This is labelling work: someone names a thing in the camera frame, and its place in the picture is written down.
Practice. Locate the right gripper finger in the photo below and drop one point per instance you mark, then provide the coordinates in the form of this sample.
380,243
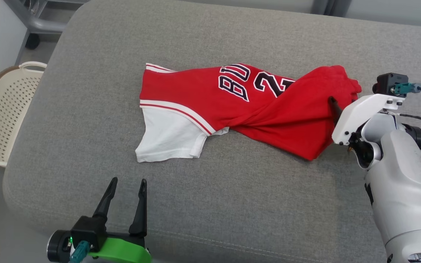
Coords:
336,111

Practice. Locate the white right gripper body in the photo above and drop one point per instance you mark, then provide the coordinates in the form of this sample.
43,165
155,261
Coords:
356,111

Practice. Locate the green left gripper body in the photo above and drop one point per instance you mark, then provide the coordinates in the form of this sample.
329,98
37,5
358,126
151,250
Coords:
122,252

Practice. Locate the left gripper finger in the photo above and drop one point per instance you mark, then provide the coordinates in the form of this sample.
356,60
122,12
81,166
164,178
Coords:
139,223
104,208

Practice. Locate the red and white Bulls jersey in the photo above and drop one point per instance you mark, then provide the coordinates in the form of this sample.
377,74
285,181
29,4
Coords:
203,91

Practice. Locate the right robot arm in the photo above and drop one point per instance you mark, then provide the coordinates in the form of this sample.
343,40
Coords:
400,190

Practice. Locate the grey fabric sofa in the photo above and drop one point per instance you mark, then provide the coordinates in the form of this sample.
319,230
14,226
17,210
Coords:
232,190

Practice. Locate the cream perforated laundry basket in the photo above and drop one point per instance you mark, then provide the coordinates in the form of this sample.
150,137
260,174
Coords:
6,109

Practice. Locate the black cart wheel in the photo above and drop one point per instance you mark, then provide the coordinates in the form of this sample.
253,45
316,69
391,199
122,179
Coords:
32,41

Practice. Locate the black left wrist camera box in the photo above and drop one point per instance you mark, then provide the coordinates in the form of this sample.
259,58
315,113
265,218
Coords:
86,230

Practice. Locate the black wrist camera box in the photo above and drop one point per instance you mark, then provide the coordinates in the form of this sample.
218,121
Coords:
391,82
86,230

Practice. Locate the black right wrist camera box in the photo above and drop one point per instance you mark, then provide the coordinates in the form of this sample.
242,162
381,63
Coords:
391,82

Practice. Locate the grey rounded post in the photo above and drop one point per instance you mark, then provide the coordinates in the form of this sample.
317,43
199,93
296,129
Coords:
338,7
322,6

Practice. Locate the grey metal cart frame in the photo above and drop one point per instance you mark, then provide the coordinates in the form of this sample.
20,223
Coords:
42,23

